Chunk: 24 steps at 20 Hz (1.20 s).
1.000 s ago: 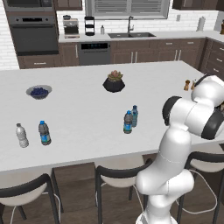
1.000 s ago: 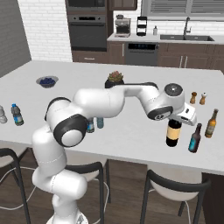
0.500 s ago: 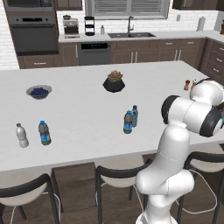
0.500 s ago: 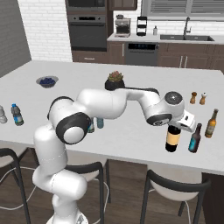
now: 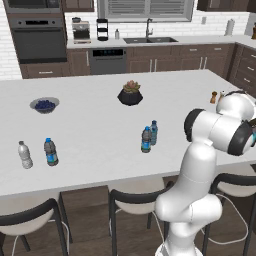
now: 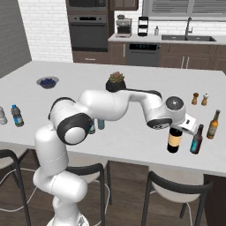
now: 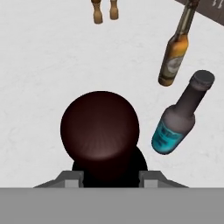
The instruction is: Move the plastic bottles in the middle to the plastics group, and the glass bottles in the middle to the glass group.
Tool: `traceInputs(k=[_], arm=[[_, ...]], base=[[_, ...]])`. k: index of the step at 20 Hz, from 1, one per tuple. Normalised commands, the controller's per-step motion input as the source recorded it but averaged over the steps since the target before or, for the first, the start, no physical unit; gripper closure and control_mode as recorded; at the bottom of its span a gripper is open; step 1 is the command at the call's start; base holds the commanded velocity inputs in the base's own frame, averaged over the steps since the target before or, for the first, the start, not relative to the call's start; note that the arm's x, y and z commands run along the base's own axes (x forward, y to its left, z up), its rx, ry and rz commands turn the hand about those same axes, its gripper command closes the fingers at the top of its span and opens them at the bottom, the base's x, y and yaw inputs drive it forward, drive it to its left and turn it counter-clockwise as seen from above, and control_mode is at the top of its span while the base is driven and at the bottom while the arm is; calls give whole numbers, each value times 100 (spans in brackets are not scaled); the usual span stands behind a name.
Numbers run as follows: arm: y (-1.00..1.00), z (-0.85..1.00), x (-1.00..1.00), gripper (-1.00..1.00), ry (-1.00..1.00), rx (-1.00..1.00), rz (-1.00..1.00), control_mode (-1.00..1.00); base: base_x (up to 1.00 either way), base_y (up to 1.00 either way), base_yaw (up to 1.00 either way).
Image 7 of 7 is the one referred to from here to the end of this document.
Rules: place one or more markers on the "tan wooden shaker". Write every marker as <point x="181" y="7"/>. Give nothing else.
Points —
<point x="97" y="12"/>
<point x="114" y="10"/>

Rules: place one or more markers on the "dark bottle with teal label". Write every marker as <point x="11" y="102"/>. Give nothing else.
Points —
<point x="176" y="119"/>

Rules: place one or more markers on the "amber glass bottle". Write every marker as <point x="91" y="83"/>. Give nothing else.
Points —
<point x="175" y="55"/>

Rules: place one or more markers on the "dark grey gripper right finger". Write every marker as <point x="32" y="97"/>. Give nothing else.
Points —
<point x="151" y="179"/>

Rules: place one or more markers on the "dark maroon bottle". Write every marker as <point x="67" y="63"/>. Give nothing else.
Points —
<point x="100" y="131"/>

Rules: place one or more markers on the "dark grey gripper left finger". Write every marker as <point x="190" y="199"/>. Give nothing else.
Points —
<point x="70" y="179"/>

